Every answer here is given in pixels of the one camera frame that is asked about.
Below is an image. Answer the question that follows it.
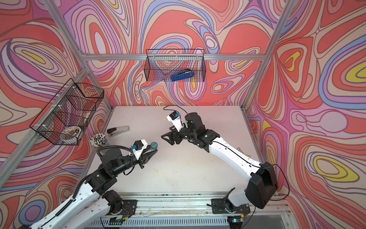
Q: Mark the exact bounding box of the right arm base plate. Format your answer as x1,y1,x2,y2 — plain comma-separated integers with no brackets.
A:
208,198,251,215

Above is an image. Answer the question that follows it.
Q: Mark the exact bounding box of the left black wire basket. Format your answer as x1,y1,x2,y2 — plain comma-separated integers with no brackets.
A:
30,79,104,146

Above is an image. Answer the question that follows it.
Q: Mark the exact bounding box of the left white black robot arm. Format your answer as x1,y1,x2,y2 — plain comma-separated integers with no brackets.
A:
20,145,158,229

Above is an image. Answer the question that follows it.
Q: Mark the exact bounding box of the blue stapler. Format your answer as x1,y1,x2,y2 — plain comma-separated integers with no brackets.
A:
171,69,195,82

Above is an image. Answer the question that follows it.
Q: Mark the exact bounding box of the teal paint jar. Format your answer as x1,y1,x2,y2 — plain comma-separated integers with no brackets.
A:
150,142,158,151

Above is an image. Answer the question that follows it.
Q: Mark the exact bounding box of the teal jar lid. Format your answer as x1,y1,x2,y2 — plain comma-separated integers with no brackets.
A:
150,142,158,149

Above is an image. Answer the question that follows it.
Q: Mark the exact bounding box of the back black wire basket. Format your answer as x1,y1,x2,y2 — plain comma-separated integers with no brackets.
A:
144,48,206,83

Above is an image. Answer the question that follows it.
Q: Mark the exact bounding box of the black wire basket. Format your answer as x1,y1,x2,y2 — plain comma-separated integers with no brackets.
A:
30,79,104,146
144,48,206,83

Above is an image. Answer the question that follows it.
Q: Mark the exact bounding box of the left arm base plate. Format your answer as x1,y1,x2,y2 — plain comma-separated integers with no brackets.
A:
108,199,138,217

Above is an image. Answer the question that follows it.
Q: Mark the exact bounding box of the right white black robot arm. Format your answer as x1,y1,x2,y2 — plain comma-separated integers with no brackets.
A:
161,111,278,209

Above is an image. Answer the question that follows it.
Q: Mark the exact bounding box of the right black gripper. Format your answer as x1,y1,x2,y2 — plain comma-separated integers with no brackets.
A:
161,123,197,146

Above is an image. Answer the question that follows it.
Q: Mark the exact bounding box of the grey stapler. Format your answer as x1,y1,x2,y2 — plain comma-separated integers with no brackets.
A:
107,126,130,137

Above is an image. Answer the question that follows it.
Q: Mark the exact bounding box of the gold binder clip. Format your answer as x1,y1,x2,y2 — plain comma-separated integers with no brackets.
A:
237,147,251,158

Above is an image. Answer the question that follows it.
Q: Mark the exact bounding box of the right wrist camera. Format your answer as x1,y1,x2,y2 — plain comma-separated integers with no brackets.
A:
167,111,185,132

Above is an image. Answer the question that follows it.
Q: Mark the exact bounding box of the cup of pencils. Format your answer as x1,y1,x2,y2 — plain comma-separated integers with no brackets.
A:
89,133,110,148

